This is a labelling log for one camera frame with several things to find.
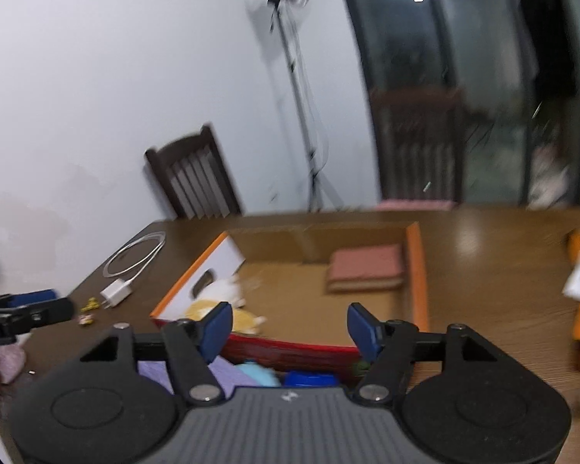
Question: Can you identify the white and yellow plush toy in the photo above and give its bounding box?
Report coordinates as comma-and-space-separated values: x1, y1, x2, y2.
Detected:
183, 275, 268, 336

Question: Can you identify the studio light on stand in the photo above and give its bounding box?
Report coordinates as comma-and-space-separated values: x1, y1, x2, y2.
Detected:
254, 0, 345, 212

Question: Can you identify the lavender knit cloth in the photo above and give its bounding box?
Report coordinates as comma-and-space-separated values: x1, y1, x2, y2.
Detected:
138, 355, 266, 395

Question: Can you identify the blue cloth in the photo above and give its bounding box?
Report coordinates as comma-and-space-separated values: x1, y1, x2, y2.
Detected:
283, 370, 342, 388

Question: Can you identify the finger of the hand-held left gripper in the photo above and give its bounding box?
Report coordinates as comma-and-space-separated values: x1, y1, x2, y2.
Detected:
0, 298, 75, 337
0, 289, 59, 311

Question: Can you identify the pink cloth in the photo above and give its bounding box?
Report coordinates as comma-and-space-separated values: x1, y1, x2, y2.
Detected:
0, 347, 28, 384

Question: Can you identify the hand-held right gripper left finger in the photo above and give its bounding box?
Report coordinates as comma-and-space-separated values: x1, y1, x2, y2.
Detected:
77, 302, 234, 406

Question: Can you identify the dark wooden chair with cushion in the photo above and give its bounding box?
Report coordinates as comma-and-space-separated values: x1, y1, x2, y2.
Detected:
370, 86, 467, 206

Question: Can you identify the glass sliding door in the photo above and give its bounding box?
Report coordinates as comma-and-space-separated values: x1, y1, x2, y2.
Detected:
333, 0, 580, 210

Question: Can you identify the pink seat cushion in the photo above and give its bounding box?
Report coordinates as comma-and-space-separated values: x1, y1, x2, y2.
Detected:
375, 198, 458, 212

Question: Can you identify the light blue plush item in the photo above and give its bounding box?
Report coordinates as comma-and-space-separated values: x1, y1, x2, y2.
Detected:
234, 360, 284, 388

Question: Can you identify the white charging cable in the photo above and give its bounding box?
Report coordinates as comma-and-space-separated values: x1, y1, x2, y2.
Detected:
104, 231, 167, 291

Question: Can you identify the red and orange cardboard box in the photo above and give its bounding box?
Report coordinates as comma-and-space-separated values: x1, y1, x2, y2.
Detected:
150, 221, 430, 374

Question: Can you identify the dark wooden slatted chair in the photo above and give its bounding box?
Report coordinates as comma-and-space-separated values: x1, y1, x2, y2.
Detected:
144, 125, 245, 221

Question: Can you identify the folded pink towel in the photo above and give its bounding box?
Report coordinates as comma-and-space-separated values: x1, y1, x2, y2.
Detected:
325, 244, 408, 293

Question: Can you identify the white power adapter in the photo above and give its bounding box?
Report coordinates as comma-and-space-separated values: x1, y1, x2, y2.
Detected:
100, 279, 135, 309

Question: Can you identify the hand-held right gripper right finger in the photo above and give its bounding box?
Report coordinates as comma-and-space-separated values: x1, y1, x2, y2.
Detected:
346, 302, 502, 406

